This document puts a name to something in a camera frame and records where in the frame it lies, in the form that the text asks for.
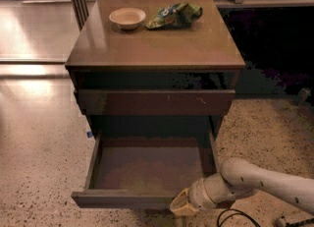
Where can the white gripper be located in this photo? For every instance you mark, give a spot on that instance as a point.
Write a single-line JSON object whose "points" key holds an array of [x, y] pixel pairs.
{"points": [[198, 196]]}

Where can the drawer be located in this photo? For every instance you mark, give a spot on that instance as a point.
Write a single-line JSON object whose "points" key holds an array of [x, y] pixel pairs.
{"points": [[187, 102], [145, 173]]}

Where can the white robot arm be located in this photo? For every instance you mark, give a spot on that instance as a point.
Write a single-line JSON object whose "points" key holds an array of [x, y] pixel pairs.
{"points": [[238, 179]]}

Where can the brown wooden drawer cabinet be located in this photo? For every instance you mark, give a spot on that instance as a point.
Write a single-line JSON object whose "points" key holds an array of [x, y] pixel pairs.
{"points": [[202, 55]]}

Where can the white power strip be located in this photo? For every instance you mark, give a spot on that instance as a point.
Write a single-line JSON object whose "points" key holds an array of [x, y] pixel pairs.
{"points": [[295, 220]]}

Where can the blue tape piece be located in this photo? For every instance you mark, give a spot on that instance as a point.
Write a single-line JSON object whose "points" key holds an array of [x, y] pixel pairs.
{"points": [[89, 134]]}

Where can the green chip bag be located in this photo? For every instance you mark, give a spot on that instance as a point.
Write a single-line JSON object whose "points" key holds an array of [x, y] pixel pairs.
{"points": [[175, 16]]}

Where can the white paper bowl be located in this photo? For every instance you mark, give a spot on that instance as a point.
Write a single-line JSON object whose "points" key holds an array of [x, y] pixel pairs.
{"points": [[127, 18]]}

